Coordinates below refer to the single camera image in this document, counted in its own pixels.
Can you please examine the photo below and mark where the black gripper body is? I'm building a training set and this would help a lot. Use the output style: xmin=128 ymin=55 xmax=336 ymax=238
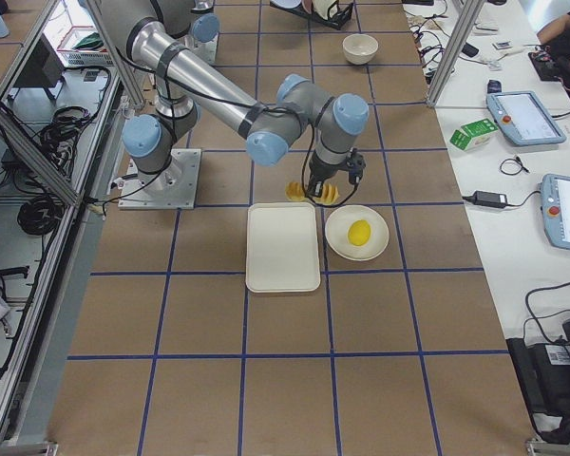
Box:
xmin=309 ymin=156 xmax=348 ymax=188

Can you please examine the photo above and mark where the striped bread loaf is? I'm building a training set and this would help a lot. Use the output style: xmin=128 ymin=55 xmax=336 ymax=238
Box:
xmin=285 ymin=181 xmax=339 ymax=206

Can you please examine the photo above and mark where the blue plate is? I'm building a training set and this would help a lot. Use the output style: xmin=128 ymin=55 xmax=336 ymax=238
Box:
xmin=271 ymin=0 xmax=301 ymax=10

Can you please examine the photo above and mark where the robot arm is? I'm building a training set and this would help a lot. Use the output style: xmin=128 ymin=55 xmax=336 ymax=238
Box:
xmin=160 ymin=0 xmax=220 ymax=66
xmin=99 ymin=1 xmax=369 ymax=204

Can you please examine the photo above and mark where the cream plate under lemon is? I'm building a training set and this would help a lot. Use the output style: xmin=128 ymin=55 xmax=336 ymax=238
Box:
xmin=325 ymin=205 xmax=390 ymax=261

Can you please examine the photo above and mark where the cream plate in rack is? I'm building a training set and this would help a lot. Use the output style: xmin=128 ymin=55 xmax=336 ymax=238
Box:
xmin=313 ymin=0 xmax=338 ymax=21

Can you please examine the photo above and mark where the pink plate in rack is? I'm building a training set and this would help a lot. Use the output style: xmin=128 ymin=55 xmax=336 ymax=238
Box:
xmin=301 ymin=0 xmax=314 ymax=14

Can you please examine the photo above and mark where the yellow lemon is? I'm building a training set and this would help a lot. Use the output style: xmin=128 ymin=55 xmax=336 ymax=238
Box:
xmin=347 ymin=219 xmax=371 ymax=247

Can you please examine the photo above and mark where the white rectangular tray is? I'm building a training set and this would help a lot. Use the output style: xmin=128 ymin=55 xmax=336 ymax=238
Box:
xmin=245 ymin=202 xmax=321 ymax=293

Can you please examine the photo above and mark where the white ceramic bowl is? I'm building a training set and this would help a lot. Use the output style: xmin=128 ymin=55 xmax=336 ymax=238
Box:
xmin=342 ymin=33 xmax=379 ymax=66

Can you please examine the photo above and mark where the black dish rack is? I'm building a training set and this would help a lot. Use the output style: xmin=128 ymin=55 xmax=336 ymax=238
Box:
xmin=269 ymin=0 xmax=353 ymax=30

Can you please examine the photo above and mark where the green white small box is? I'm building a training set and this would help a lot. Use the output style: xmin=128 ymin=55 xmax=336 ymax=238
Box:
xmin=449 ymin=118 xmax=499 ymax=151

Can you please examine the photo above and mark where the black power adapter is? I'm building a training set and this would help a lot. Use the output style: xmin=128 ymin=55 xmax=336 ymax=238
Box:
xmin=473 ymin=190 xmax=508 ymax=208

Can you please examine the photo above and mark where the left teach pendant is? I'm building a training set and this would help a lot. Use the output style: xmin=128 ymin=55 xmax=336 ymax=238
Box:
xmin=485 ymin=91 xmax=566 ymax=146

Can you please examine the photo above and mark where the teach pendant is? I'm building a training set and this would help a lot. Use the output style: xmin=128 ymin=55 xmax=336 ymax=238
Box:
xmin=485 ymin=91 xmax=566 ymax=146
xmin=541 ymin=174 xmax=570 ymax=250

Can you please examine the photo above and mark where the right teach pendant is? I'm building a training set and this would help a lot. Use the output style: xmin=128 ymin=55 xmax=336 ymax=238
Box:
xmin=541 ymin=174 xmax=570 ymax=250

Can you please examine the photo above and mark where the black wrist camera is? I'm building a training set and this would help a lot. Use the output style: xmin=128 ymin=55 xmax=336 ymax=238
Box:
xmin=346 ymin=148 xmax=366 ymax=186

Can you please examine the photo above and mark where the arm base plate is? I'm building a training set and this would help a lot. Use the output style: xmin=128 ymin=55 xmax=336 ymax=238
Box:
xmin=118 ymin=148 xmax=201 ymax=210

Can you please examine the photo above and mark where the aluminium frame post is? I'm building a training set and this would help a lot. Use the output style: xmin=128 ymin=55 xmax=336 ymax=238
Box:
xmin=426 ymin=0 xmax=484 ymax=107

